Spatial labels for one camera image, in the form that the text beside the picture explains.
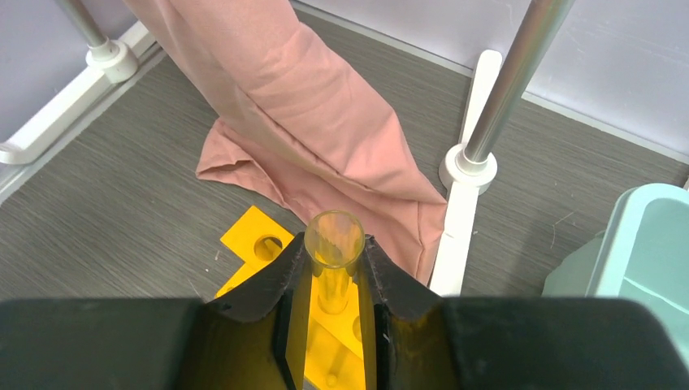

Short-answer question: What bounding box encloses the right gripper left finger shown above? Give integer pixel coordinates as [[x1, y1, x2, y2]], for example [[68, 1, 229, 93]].
[[1, 234, 311, 389]]

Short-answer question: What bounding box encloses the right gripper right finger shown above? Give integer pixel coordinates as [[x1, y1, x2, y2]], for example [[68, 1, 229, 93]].
[[357, 236, 688, 389]]

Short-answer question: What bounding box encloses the large clear test tube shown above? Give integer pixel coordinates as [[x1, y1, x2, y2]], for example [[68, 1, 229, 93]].
[[304, 210, 366, 314]]

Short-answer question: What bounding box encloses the yellow test tube rack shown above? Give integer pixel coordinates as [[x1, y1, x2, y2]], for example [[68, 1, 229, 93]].
[[214, 205, 378, 390]]

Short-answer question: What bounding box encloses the pink cloth garment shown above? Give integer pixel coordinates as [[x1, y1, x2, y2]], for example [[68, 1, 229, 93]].
[[121, 0, 449, 286]]

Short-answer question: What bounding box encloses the teal plastic bin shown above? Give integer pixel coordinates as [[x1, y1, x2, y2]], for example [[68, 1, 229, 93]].
[[542, 183, 688, 361]]

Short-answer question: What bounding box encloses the metal clothes rack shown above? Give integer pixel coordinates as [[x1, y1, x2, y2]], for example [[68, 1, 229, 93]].
[[0, 0, 577, 298]]

